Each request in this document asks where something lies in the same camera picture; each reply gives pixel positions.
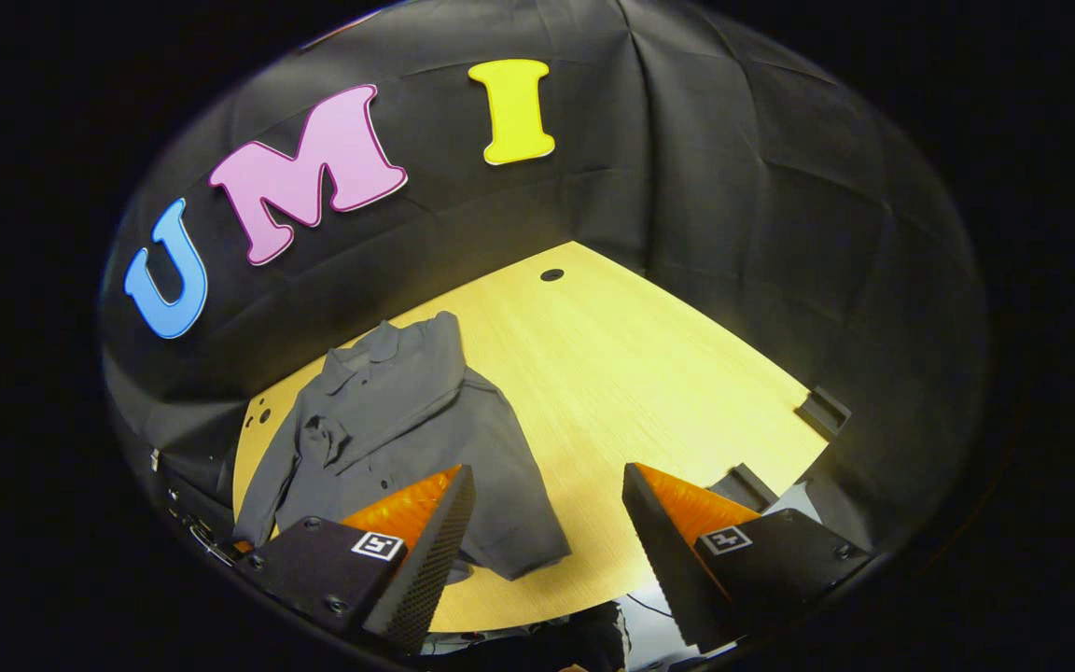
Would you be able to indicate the black backdrop cloth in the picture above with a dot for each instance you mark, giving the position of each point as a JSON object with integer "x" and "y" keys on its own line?
{"x": 733, "y": 187}

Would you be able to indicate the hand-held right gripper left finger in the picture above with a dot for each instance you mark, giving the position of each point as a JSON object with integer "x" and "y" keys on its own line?
{"x": 439, "y": 551}

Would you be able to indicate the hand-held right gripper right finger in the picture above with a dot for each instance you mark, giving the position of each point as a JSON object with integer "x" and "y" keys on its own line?
{"x": 663, "y": 551}

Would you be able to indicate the grey button-up shirt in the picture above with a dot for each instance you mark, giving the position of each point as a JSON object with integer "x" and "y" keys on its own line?
{"x": 407, "y": 411}

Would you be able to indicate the black table clamp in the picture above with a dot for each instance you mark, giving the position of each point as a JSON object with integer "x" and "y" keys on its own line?
{"x": 745, "y": 487}
{"x": 822, "y": 411}

